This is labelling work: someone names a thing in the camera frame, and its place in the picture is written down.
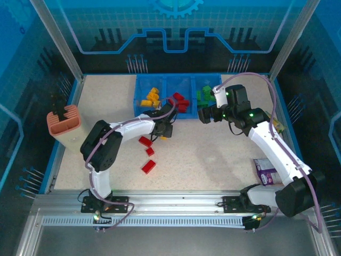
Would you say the black utensil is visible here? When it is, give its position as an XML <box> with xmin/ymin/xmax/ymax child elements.
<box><xmin>52</xmin><ymin>93</ymin><xmax>69</xmax><ymax>121</ymax></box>

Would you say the slotted grey cable tray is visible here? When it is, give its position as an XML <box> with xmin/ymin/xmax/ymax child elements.
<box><xmin>42</xmin><ymin>214</ymin><xmax>247</xmax><ymax>228</ymax></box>

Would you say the black mounting plate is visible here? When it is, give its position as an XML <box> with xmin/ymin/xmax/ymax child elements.
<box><xmin>222</xmin><ymin>196</ymin><xmax>271</xmax><ymax>214</ymax></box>
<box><xmin>81</xmin><ymin>196</ymin><xmax>130</xmax><ymax>214</ymax></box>

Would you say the blue three-compartment bin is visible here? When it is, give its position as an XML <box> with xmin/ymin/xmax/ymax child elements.
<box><xmin>132</xmin><ymin>73</ymin><xmax>228</xmax><ymax>119</ymax></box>

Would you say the aluminium frame post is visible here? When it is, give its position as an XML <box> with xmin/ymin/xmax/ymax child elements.
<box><xmin>267</xmin><ymin>0</ymin><xmax>322</xmax><ymax>82</ymax></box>
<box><xmin>29</xmin><ymin>0</ymin><xmax>85</xmax><ymax>82</ymax></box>

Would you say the pink beige slotted holder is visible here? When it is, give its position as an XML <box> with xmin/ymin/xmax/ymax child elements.
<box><xmin>46</xmin><ymin>105</ymin><xmax>93</xmax><ymax>156</ymax></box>

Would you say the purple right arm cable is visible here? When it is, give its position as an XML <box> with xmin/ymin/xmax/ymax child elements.
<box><xmin>212</xmin><ymin>71</ymin><xmax>324</xmax><ymax>235</ymax></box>

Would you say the green yellow candy bag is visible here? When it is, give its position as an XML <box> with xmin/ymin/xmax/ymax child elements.
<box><xmin>266</xmin><ymin>111</ymin><xmax>286</xmax><ymax>133</ymax></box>

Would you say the purple white candy bag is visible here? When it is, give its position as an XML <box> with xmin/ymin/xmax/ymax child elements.
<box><xmin>253</xmin><ymin>157</ymin><xmax>283</xmax><ymax>187</ymax></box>

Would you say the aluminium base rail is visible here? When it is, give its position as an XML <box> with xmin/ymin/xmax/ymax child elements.
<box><xmin>34</xmin><ymin>189</ymin><xmax>312</xmax><ymax>217</ymax></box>

